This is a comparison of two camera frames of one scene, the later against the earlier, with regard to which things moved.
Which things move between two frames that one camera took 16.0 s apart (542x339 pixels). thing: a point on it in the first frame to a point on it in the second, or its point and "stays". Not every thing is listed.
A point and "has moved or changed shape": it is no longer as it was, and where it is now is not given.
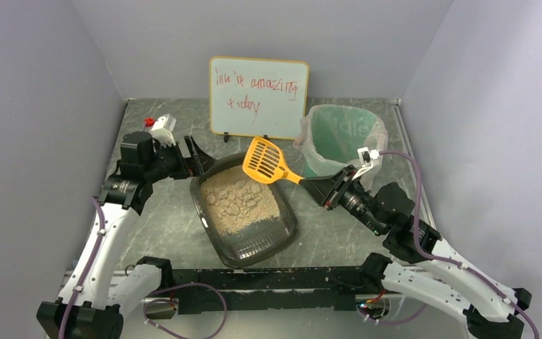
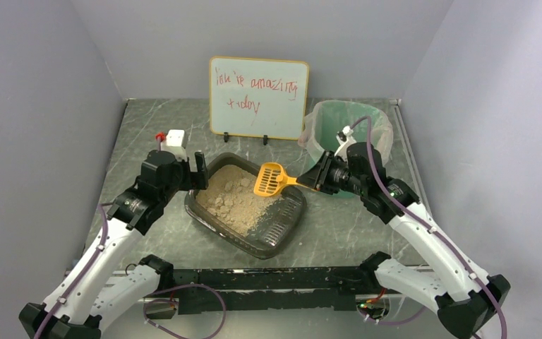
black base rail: [245, 289] stays
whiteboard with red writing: [257, 97] stays
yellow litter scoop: [263, 162] has moved or changed shape
